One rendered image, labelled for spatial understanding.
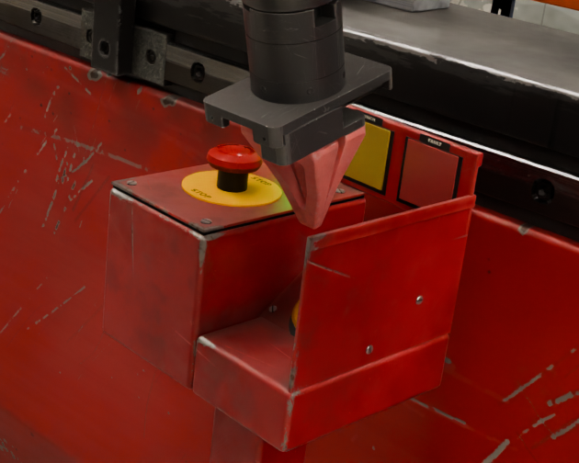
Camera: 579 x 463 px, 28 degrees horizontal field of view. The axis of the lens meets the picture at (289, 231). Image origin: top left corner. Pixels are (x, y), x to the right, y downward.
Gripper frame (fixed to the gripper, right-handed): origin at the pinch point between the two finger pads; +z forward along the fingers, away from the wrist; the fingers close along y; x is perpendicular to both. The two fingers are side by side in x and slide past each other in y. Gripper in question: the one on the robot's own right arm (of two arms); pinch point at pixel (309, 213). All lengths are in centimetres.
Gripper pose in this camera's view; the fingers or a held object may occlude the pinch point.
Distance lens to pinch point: 73.9
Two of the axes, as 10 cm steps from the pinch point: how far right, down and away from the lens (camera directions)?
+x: -7.0, -3.3, 6.4
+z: 0.8, 8.5, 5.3
